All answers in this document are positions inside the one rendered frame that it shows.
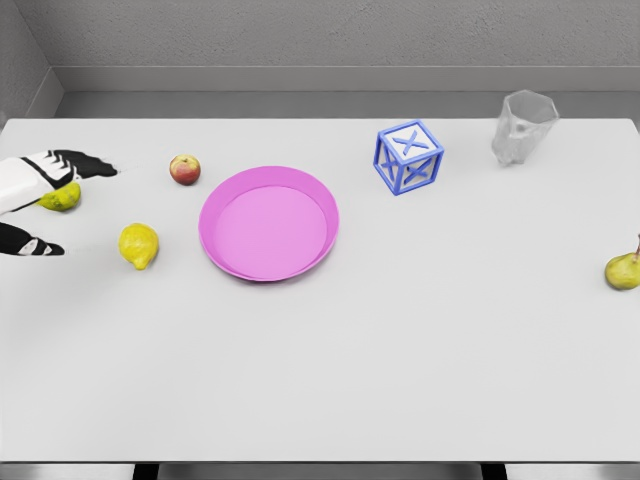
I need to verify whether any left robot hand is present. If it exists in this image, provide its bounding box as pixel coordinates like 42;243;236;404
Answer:
0;148;120;258

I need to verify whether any yellow lemon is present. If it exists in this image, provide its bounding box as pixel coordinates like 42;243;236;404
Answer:
117;222;161;272

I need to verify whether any pink round plate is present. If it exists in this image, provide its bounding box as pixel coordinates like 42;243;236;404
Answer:
198;166;341;284

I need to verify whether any red yellow apple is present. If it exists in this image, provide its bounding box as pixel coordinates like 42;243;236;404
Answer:
168;154;202;187

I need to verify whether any blue white letter block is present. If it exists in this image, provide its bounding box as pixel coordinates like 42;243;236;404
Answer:
373;119;446;197

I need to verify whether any clear faceted glass cup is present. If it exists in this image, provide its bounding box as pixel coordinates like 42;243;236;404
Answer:
491;89;560;168

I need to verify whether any green pear with stem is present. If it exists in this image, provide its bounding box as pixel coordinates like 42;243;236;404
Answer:
604;233;640;291

